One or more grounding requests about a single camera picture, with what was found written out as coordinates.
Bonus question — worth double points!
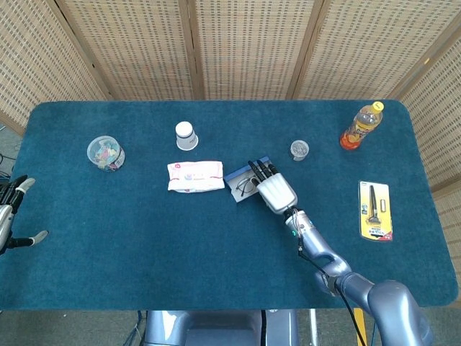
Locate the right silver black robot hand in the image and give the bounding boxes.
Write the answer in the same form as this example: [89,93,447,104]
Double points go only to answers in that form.
[247,159,299,216]

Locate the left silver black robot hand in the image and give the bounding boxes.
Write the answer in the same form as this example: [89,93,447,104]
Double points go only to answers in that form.
[0,174,50,256]

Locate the black eyeglasses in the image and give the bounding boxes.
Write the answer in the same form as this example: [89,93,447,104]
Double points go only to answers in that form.
[236,175,259,198]

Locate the blue and white glasses box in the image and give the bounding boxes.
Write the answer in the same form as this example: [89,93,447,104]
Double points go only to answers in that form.
[223,156,277,204]

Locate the small clear jar metal bits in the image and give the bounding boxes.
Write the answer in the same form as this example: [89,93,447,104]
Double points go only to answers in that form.
[290,139,310,162]

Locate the white wet wipes pack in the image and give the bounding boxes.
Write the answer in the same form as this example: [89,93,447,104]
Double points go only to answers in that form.
[166,160,226,195]

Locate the yellow razor blister pack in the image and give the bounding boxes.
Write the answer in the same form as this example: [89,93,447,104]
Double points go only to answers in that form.
[357,180,394,241]

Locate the upturned white paper cup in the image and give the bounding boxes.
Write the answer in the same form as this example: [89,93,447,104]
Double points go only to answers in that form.
[175,121,200,151]

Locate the orange drink bottle yellow cap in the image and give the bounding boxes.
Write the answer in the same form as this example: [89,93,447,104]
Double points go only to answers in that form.
[339,101,385,151]

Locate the clear tub of coloured clips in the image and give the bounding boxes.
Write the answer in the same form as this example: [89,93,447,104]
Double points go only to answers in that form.
[86,135,126,172]

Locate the blue felt table cloth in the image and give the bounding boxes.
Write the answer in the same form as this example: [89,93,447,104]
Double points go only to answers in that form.
[0,99,459,311]

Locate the metal table leg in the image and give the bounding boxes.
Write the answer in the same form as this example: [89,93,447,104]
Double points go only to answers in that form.
[308,309,320,346]

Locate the woven bamboo folding screen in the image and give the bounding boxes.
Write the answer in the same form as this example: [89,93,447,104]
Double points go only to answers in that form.
[0,0,461,275]

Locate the blue-grey robot torso base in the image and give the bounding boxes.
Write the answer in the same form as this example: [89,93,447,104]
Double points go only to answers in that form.
[143,309,300,346]

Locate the yellow floor tape strip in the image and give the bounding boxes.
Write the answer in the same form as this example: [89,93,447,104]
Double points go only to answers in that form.
[353,308,369,346]

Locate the thin coloured wrist wires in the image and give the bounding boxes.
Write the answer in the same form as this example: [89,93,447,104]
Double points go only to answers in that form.
[290,208,304,232]

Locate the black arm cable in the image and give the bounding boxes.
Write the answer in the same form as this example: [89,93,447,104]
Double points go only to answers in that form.
[295,230,367,346]

